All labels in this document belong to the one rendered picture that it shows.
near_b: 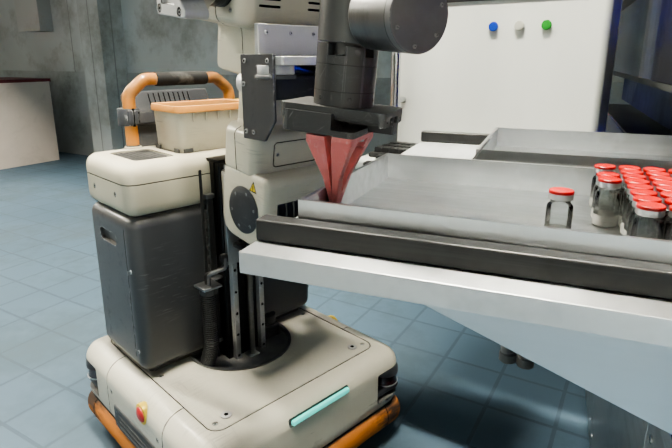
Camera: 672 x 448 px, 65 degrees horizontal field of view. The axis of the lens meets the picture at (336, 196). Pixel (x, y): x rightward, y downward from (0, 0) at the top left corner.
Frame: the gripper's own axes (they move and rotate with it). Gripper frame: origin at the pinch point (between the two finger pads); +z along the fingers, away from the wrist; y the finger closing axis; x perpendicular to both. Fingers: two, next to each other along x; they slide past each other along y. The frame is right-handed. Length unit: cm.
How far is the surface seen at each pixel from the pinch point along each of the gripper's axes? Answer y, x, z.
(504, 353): 21, 96, 68
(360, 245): 5.7, -8.9, 1.0
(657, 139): 37, 52, -3
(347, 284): 5.8, -11.7, 3.2
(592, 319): 23.0, -12.1, 1.3
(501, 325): 17.6, -3.5, 7.8
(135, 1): -350, 375, -33
